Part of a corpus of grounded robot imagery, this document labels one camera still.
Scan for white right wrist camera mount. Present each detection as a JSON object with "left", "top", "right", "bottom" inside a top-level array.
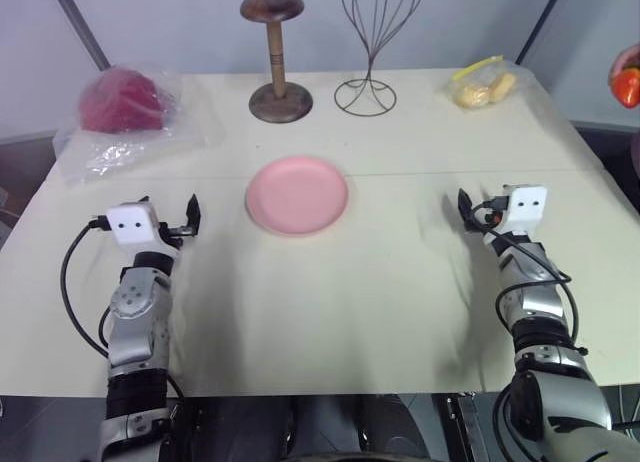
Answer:
[{"left": 501, "top": 183, "right": 548, "bottom": 234}]

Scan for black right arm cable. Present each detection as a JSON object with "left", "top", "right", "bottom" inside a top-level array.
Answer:
[{"left": 470, "top": 196, "right": 581, "bottom": 343}]

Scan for black metal frame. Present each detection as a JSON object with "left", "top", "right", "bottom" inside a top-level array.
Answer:
[{"left": 438, "top": 390, "right": 484, "bottom": 462}]

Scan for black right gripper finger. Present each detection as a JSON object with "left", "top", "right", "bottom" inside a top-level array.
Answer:
[{"left": 456, "top": 186, "right": 475, "bottom": 223}]

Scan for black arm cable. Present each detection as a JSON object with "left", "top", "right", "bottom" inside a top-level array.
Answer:
[
  {"left": 59, "top": 216, "right": 112, "bottom": 358},
  {"left": 470, "top": 196, "right": 581, "bottom": 343}
]

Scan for dark red hat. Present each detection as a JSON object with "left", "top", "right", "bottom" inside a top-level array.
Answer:
[{"left": 79, "top": 68, "right": 167, "bottom": 134}]

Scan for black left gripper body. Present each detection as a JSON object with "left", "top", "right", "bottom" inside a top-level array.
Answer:
[{"left": 158, "top": 221, "right": 195, "bottom": 249}]

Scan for red object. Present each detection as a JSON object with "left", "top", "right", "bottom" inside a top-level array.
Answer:
[{"left": 611, "top": 67, "right": 640, "bottom": 109}]

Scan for black wire hat stand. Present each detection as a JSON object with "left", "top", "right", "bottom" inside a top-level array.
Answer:
[{"left": 333, "top": 0, "right": 427, "bottom": 116}]

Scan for pale bread roll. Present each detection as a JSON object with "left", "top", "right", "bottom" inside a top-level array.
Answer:
[
  {"left": 489, "top": 73, "right": 517, "bottom": 104},
  {"left": 453, "top": 83, "right": 492, "bottom": 108}
]

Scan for person's bare hand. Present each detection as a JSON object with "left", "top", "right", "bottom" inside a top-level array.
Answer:
[{"left": 610, "top": 44, "right": 640, "bottom": 83}]

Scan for clear zip bag yellow seal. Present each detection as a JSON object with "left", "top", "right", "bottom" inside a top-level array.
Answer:
[{"left": 445, "top": 55, "right": 532, "bottom": 110}]

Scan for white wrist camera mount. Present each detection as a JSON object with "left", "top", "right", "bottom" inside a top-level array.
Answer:
[
  {"left": 501, "top": 183, "right": 548, "bottom": 234},
  {"left": 105, "top": 201, "right": 167, "bottom": 247}
]

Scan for cream tablecloth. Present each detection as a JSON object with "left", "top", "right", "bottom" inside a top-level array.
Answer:
[{"left": 0, "top": 70, "right": 640, "bottom": 399}]

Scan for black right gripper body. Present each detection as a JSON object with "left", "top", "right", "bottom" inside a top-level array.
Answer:
[{"left": 463, "top": 201, "right": 507, "bottom": 234}]

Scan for grey partition post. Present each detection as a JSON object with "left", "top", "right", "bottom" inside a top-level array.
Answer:
[
  {"left": 513, "top": 0, "right": 567, "bottom": 66},
  {"left": 48, "top": 0, "right": 112, "bottom": 72}
]

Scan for red item in plastic bag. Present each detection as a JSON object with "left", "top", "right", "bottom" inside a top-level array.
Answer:
[{"left": 53, "top": 63, "right": 210, "bottom": 187}]

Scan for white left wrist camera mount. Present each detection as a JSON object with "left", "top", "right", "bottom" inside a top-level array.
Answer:
[{"left": 105, "top": 201, "right": 167, "bottom": 247}]

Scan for dark wooden hat stand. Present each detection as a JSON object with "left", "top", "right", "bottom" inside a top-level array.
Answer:
[{"left": 239, "top": 0, "right": 315, "bottom": 123}]

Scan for dark rounded shapes under table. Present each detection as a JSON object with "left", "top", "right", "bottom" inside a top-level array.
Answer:
[{"left": 197, "top": 392, "right": 451, "bottom": 462}]

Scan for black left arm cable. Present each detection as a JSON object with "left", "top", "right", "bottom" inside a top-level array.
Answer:
[{"left": 59, "top": 216, "right": 112, "bottom": 358}]

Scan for pink round plate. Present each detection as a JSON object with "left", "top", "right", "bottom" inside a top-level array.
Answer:
[{"left": 244, "top": 154, "right": 352, "bottom": 238}]

